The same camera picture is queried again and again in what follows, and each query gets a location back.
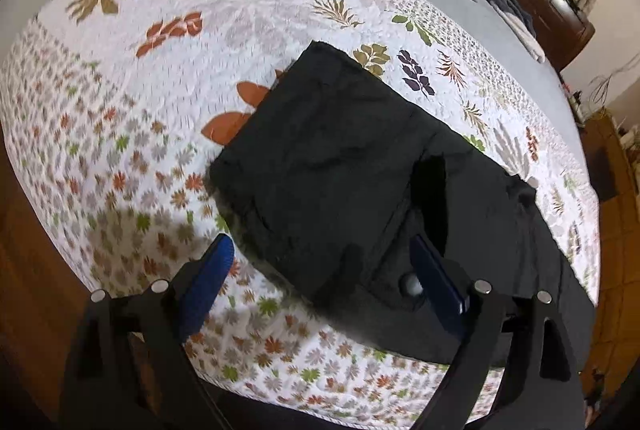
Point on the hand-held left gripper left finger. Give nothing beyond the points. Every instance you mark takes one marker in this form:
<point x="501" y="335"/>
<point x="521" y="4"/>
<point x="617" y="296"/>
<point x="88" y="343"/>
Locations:
<point x="207" y="280"/>

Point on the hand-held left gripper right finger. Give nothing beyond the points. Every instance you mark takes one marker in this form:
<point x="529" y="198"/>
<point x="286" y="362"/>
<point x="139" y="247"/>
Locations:
<point x="435" y="280"/>

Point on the black pants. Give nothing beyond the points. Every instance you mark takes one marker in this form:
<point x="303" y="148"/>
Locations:
<point x="325" y="159"/>

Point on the floral quilt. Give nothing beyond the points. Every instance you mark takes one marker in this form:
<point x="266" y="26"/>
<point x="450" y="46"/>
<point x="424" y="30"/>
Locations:
<point x="150" y="134"/>

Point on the white cloth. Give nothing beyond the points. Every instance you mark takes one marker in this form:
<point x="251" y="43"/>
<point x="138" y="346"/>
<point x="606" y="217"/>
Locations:
<point x="527" y="39"/>

